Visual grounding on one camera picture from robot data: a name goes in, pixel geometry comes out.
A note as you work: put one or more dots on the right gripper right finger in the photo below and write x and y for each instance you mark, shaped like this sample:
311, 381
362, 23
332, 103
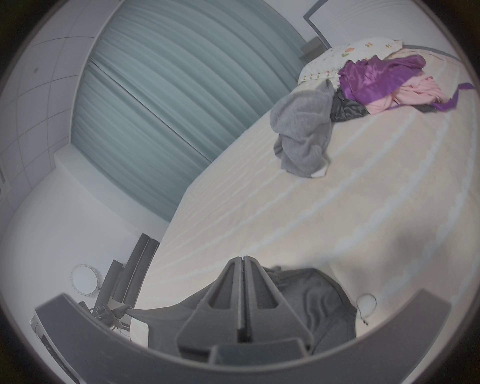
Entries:
288, 330

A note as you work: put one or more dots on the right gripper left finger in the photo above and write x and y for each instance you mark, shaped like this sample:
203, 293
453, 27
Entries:
198, 333

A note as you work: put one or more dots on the black T-shirt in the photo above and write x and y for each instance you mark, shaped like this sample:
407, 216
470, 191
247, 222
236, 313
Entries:
307, 300

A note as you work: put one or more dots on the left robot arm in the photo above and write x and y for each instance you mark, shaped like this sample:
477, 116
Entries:
108, 313

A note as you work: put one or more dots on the bed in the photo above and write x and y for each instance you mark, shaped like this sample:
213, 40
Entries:
356, 195

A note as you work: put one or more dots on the black dressing table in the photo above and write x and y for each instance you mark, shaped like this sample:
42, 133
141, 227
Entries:
110, 277

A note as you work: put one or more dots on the blue-green curtain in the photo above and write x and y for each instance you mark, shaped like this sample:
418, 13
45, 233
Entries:
187, 67
120, 150

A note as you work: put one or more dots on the black garment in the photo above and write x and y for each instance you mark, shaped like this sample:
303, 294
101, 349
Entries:
347, 110

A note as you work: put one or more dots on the dark grey garment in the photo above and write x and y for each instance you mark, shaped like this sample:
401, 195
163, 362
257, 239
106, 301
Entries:
423, 108

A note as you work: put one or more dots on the purple garment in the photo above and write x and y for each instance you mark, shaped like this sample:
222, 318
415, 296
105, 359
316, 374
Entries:
367, 80

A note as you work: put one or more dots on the pink garment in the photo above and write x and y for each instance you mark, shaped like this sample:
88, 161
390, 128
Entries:
408, 93

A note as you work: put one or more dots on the white printed pillow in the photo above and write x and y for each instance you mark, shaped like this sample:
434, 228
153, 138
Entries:
326, 63

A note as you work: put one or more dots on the grey bedside table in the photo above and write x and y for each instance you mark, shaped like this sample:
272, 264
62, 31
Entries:
313, 48

